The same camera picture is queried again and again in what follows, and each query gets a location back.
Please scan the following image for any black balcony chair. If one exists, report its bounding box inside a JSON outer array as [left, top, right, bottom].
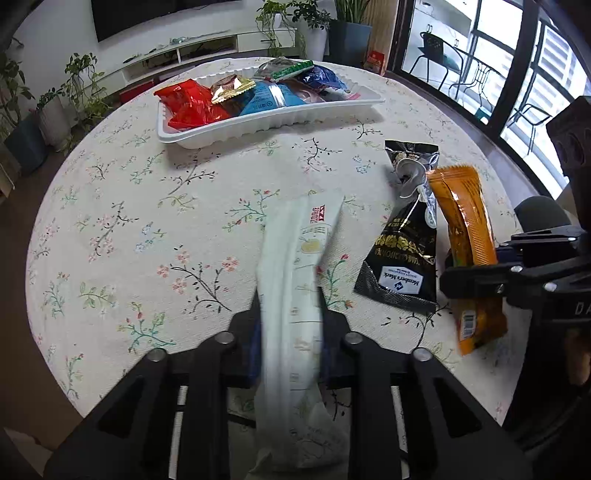
[[475, 104, 550, 153], [409, 31, 465, 90]]

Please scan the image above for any red paper bag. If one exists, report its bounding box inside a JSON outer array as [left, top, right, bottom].
[[364, 48, 387, 77]]

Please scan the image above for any glass balcony door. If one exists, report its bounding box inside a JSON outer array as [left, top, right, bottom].
[[392, 0, 591, 199]]

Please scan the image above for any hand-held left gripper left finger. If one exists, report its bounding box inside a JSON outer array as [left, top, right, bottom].
[[44, 293, 264, 480]]

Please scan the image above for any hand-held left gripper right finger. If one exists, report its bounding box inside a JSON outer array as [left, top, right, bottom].
[[318, 286, 532, 480]]

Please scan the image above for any person's right hand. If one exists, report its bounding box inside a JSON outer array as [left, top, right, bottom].
[[566, 323, 591, 386]]

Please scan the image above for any black snack packet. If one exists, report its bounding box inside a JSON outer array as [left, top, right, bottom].
[[353, 140, 440, 313]]

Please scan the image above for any green snack packet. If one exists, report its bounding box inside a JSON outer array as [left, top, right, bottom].
[[270, 60, 315, 83]]

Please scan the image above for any gold snack packet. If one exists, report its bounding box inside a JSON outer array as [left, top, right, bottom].
[[210, 74, 257, 104]]

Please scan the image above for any bushy plant in white planter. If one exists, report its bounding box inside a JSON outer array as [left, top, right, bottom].
[[288, 0, 331, 63]]

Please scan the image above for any floral tablecloth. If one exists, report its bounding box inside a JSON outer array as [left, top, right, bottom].
[[25, 58, 543, 425]]

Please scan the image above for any trailing plant in small pot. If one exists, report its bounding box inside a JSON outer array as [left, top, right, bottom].
[[256, 0, 305, 58]]

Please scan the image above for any red storage box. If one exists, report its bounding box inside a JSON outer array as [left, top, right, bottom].
[[119, 83, 160, 104]]

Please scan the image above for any trailing green plant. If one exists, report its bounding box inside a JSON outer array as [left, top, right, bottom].
[[65, 53, 114, 121]]

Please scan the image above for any dark blue snack packet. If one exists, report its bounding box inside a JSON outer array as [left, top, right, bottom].
[[295, 65, 349, 90]]

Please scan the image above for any small plant in ribbed planter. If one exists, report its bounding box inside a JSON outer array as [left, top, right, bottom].
[[37, 88, 70, 151]]

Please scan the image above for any white snack packet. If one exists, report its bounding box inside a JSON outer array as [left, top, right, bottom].
[[247, 191, 352, 474]]

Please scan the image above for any tall plant in grey planter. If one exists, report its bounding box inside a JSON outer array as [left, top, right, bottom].
[[328, 0, 372, 68]]

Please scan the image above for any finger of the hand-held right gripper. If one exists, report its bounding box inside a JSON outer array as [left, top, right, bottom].
[[496, 225, 580, 268], [440, 256, 578, 309]]

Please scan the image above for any white television cabinet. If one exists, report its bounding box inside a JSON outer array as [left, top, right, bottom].
[[104, 28, 296, 86]]

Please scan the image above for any light blue snack packet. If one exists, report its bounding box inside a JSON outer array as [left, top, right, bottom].
[[238, 80, 319, 116]]

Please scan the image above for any orange snack packet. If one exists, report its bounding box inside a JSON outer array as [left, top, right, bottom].
[[426, 165, 509, 356]]

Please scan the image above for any red snack packet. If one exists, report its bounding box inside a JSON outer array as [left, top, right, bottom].
[[154, 78, 232, 132]]

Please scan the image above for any grey trash can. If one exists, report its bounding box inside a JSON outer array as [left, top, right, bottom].
[[514, 196, 575, 232]]

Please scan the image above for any black wall television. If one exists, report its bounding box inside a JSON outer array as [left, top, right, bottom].
[[90, 0, 245, 43]]

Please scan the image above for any leafy plant in blue planter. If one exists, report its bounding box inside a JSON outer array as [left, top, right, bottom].
[[0, 39, 47, 176]]

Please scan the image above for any white foam tray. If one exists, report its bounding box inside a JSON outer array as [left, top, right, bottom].
[[157, 58, 386, 149]]

